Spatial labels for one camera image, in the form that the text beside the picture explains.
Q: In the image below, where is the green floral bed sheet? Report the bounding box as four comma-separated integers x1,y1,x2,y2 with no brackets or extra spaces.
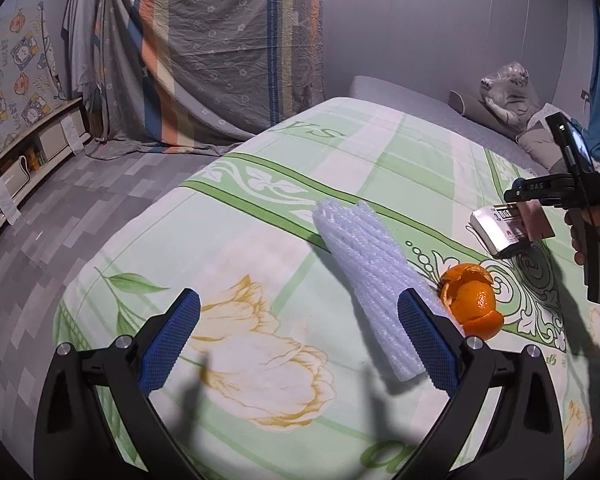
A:
52,95,600,480

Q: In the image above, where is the cartoon printed cloth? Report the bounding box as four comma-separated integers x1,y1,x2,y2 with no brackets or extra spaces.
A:
0,2,67,172

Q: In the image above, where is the plush tiger in plastic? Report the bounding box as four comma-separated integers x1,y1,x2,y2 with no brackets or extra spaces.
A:
481,61,544,134

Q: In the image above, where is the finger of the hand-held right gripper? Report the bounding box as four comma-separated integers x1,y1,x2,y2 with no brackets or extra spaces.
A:
504,172,578,207

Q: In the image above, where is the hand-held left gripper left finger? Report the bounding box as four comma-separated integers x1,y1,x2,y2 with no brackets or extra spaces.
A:
32,288,203,480

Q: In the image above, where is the person's right hand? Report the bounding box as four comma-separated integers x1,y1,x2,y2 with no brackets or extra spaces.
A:
565,206,600,266

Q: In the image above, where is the low wooden shelf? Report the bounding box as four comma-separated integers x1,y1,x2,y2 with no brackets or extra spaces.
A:
0,97,89,262

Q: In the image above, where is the white foam net sleeve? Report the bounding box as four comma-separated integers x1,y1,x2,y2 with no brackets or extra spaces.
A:
312,199,464,382

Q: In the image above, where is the white paper sheet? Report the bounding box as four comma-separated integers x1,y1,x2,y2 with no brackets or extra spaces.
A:
0,177,22,226
60,111,84,154

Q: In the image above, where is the orange peel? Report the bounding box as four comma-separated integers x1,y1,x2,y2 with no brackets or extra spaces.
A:
437,262,506,339

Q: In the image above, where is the striped grey hanging sheet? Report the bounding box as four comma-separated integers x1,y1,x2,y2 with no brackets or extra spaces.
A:
61,0,327,154

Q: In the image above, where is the grey checkered carpet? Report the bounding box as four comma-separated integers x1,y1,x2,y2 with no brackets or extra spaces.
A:
0,142,242,463

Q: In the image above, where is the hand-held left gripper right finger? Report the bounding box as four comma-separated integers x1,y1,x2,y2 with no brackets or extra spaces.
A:
397,287,566,480

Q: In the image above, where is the pink cardboard box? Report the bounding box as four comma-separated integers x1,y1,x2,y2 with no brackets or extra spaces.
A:
469,199,556,260

